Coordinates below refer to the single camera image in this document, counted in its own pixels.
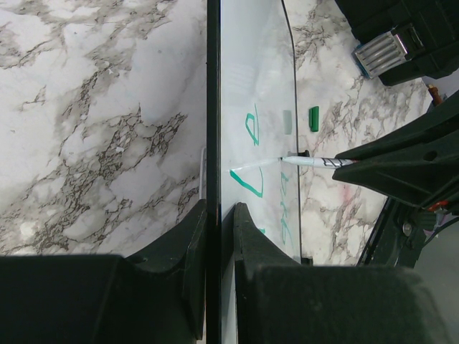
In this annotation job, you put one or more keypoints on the copper pipe fitting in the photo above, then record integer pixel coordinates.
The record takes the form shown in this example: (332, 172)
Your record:
(437, 97)

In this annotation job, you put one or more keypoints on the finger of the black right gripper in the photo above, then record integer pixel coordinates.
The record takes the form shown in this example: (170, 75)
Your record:
(429, 140)
(420, 186)

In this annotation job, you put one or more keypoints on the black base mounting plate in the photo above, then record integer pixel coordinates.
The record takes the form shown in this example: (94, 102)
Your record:
(398, 235)

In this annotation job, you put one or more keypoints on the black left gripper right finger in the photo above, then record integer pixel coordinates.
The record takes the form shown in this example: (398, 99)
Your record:
(282, 301)

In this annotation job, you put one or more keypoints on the black framed whiteboard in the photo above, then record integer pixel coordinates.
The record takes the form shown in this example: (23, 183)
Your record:
(252, 124)

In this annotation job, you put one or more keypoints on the green marker cap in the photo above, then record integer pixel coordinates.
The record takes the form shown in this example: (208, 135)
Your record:
(314, 118)

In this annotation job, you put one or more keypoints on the black plastic toolbox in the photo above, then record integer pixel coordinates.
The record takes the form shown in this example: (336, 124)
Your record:
(402, 40)

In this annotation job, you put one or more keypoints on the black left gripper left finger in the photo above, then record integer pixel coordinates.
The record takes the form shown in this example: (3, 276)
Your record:
(153, 296)

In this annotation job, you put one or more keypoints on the green white marker pen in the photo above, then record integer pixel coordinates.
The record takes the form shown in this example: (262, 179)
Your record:
(331, 163)

